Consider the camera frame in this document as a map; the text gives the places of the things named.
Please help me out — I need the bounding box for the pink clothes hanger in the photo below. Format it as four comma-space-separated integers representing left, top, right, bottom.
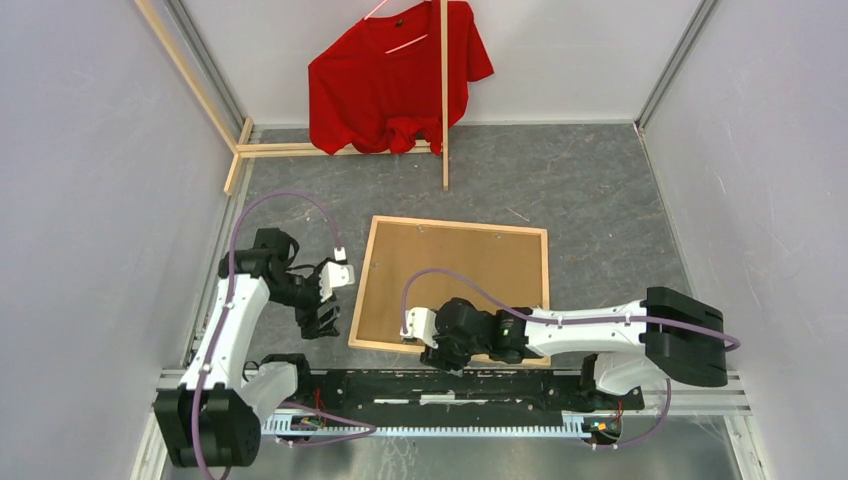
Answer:
362, 1, 435, 55

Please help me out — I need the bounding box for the brown backing board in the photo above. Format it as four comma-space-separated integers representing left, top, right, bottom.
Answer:
356, 221, 546, 362

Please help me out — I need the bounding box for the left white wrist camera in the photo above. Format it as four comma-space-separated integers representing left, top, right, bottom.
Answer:
318, 247, 356, 302

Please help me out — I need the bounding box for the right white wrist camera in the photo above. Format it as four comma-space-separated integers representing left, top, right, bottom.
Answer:
400, 307, 438, 349

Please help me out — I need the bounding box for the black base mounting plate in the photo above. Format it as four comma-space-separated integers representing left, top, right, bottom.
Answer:
289, 369, 645, 427

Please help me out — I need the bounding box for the red t-shirt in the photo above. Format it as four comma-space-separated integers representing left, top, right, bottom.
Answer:
308, 1, 494, 155

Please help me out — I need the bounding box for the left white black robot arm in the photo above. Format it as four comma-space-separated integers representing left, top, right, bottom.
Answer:
153, 228, 355, 468

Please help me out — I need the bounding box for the light wooden picture frame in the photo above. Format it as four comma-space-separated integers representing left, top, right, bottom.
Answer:
347, 215, 552, 369

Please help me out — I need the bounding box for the white slotted cable duct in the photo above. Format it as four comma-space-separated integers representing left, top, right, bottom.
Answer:
261, 410, 590, 440

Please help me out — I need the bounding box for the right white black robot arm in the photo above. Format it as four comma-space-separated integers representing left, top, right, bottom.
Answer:
399, 287, 739, 408

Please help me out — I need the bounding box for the wooden clothes rack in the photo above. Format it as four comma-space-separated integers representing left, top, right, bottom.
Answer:
135, 1, 450, 196

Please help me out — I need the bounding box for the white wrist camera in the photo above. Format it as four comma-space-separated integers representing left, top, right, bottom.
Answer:
318, 247, 356, 302
400, 307, 438, 349

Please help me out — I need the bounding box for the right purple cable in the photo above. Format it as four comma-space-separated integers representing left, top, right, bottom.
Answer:
398, 267, 742, 450

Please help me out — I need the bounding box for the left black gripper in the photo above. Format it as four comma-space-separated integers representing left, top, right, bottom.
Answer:
268, 258, 341, 340

